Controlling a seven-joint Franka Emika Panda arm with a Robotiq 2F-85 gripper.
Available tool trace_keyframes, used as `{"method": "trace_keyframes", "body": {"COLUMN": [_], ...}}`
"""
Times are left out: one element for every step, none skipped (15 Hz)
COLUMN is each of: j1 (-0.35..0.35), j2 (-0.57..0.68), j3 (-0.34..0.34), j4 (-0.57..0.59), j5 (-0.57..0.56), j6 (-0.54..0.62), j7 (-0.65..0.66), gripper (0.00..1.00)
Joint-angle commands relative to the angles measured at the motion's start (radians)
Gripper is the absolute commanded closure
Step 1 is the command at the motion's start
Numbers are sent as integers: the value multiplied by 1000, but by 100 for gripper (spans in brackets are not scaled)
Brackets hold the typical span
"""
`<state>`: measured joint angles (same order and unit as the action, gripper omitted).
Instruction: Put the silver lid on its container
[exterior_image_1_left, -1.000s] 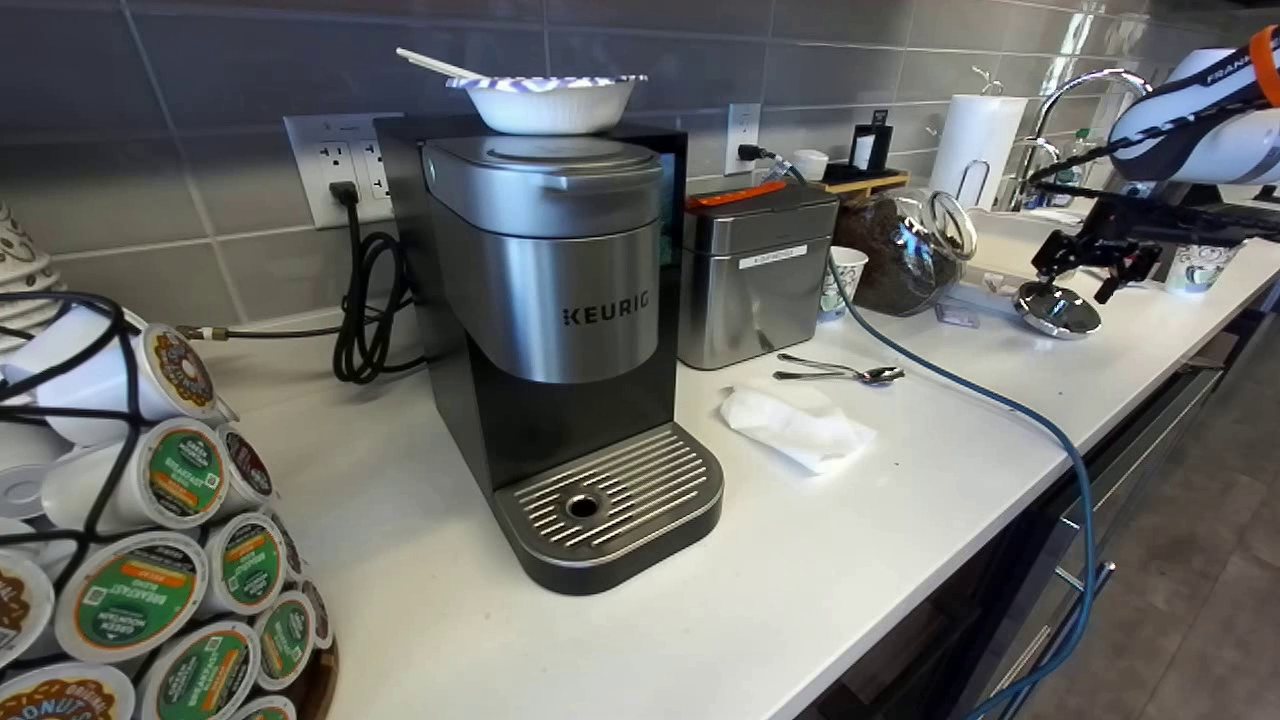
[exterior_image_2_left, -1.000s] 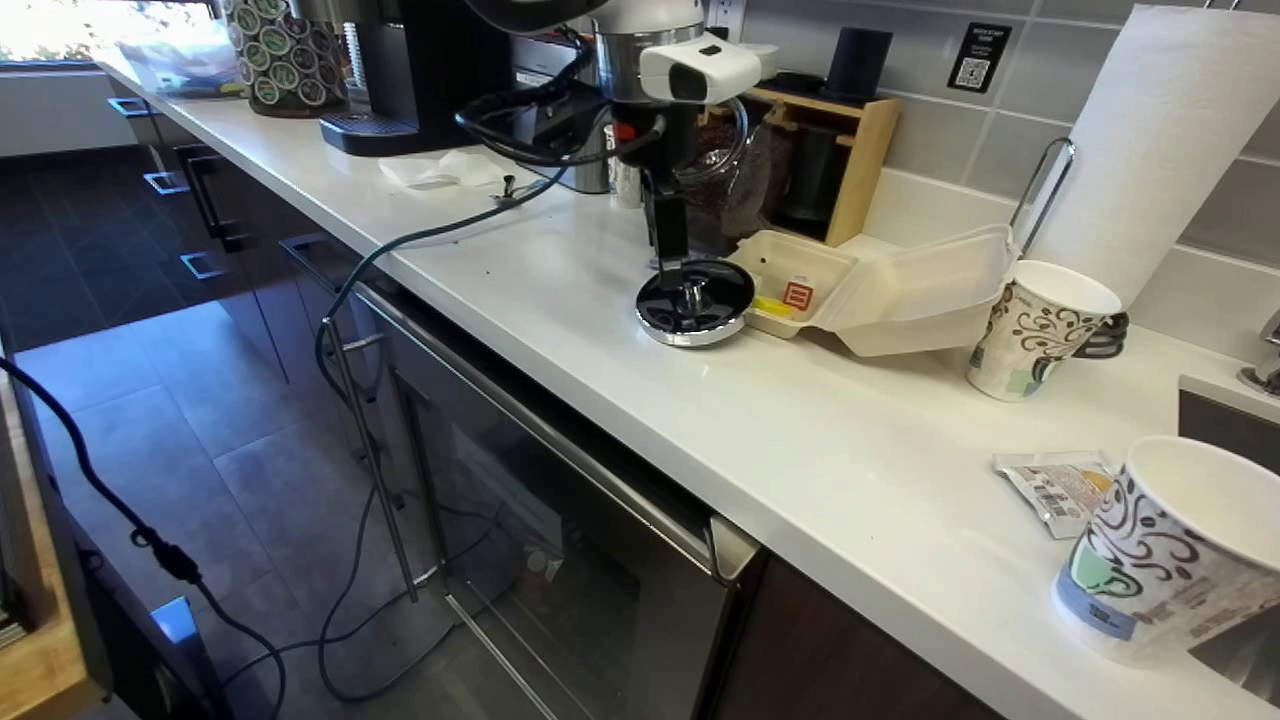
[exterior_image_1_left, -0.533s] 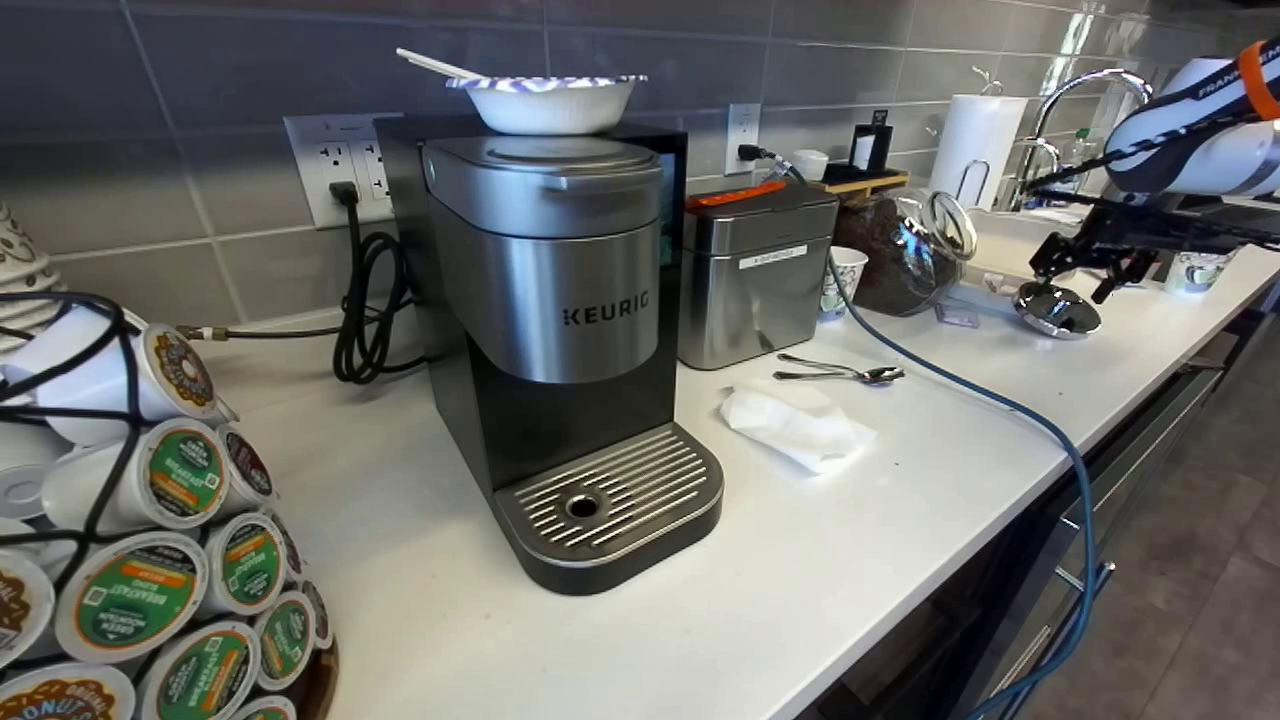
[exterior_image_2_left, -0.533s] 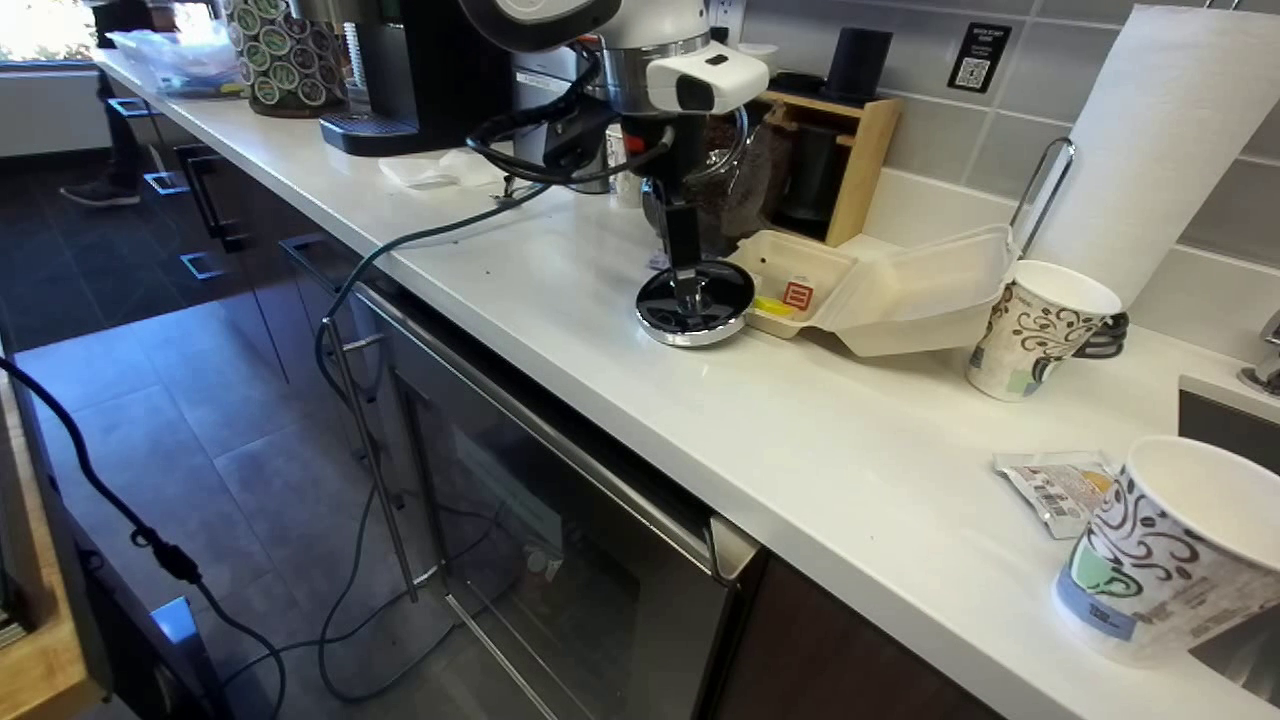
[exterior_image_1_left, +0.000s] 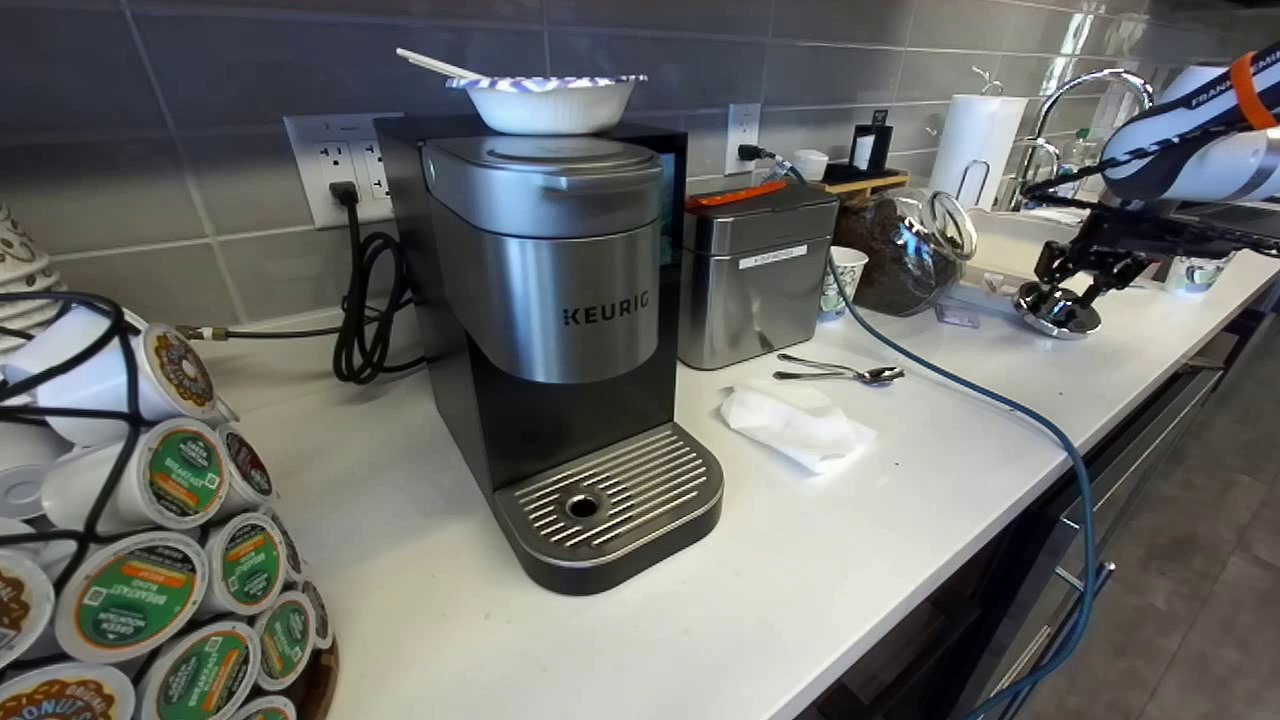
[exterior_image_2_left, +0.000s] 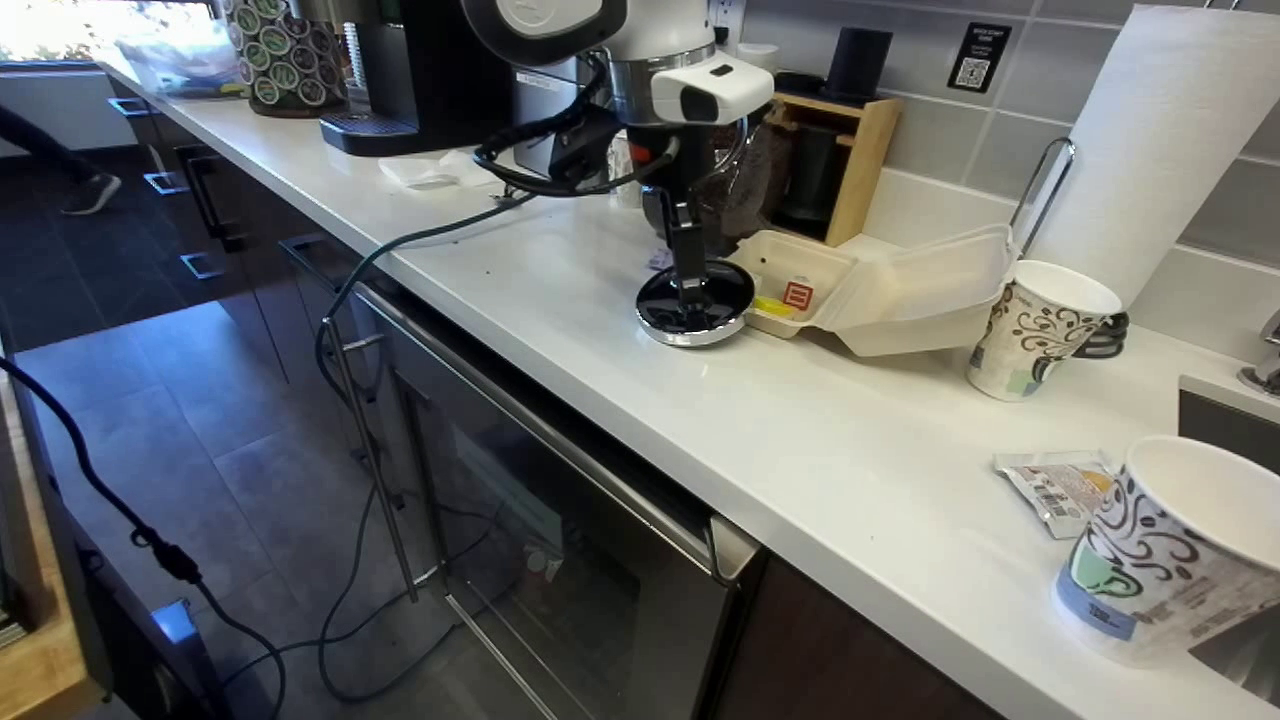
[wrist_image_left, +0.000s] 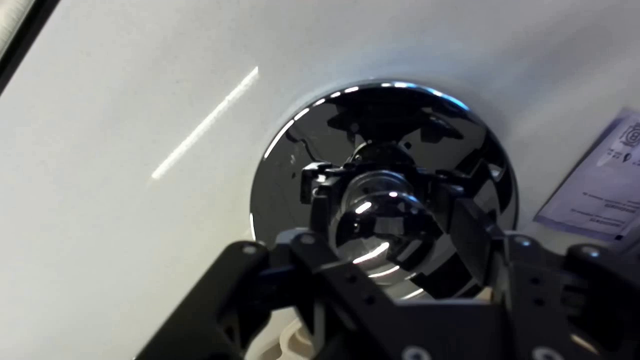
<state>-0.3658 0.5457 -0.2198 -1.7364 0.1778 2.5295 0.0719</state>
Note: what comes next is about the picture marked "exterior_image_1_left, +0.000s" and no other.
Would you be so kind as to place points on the chrome sink faucet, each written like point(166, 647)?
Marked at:
point(1064, 107)

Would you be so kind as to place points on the white single wall outlet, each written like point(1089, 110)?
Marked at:
point(741, 135)

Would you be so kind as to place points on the white bowl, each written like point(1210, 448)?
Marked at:
point(544, 107)

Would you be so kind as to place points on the white plastic spoon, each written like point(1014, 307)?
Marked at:
point(435, 63)

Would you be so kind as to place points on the stainless steel canister box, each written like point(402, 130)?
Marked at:
point(752, 272)

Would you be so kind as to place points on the metal spoon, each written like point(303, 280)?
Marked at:
point(842, 375)
point(815, 356)

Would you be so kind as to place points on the white double wall outlet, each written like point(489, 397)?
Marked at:
point(340, 160)

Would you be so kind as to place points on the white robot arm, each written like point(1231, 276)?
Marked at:
point(1203, 135)

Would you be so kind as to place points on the dark red lid coffee pod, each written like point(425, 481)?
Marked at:
point(248, 464)

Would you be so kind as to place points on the brown lid coffee pod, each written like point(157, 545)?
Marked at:
point(20, 604)
point(65, 696)
point(183, 366)

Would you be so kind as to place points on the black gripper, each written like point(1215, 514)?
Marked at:
point(1112, 246)

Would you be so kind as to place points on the green lid coffee pod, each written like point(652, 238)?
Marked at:
point(200, 672)
point(133, 598)
point(186, 473)
point(285, 643)
point(248, 561)

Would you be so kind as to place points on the small white tub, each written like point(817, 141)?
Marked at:
point(810, 167)

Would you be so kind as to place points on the white paper towel roll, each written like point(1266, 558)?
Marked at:
point(979, 144)

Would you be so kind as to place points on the white crumpled napkin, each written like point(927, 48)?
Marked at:
point(799, 424)

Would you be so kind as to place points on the black silver coffee machine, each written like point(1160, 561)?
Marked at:
point(560, 362)

